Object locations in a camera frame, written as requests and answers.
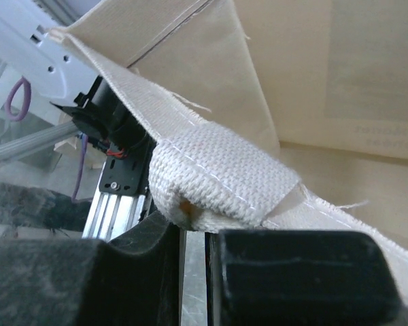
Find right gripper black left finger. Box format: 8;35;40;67
0;212;180;325

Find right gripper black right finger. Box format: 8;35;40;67
210;230;403;325

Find cream canvas tote bag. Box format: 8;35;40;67
49;0;408;326

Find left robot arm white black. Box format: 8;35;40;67
0;1;97;106

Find aluminium rail frame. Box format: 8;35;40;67
82;189;146;242

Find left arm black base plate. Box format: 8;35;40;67
99;149;148;197

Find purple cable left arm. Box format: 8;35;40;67
6;77;32;122

